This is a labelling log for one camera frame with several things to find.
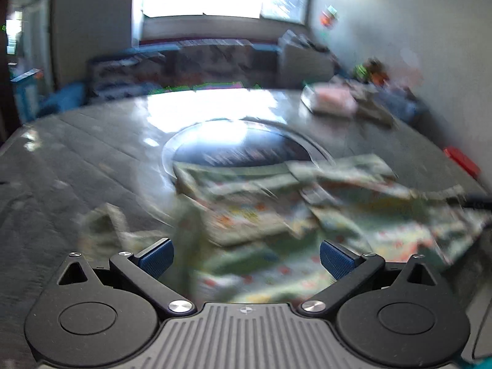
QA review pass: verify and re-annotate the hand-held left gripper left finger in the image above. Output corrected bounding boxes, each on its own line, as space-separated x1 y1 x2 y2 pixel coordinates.
57 238 196 316

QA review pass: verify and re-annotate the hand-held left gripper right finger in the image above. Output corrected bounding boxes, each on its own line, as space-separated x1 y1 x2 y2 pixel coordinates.
298 240 442 318

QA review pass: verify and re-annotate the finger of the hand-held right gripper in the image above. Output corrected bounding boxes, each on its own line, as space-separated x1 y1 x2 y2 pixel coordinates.
459 194 492 211

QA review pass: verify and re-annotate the printed pastel garment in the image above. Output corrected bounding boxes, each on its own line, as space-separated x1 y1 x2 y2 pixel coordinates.
77 154 487 304

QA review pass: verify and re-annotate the red object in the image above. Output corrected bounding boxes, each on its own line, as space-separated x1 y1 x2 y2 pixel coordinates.
443 147 481 180

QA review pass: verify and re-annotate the beige cloth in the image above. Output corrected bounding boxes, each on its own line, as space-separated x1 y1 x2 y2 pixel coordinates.
346 81 397 128

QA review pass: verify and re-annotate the pink tissue pack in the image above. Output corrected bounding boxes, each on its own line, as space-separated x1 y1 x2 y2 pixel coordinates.
302 82 359 115

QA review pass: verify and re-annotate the plush toy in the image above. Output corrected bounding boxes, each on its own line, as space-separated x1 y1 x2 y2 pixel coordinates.
353 58 390 86

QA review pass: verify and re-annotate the blue sofa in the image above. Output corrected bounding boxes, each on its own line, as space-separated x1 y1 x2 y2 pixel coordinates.
38 40 336 118

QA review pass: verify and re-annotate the butterfly print pillow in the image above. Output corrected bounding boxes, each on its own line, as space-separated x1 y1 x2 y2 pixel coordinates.
176 42 278 87
89 52 172 102

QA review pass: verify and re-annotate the grey pillow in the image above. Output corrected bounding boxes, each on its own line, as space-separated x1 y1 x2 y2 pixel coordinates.
279 31 336 85

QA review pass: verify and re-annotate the blue storage box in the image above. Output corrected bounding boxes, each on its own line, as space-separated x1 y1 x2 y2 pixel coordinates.
11 68 42 121

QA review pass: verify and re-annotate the colourful pinwheel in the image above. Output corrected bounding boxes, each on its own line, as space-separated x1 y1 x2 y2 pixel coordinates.
320 5 339 30

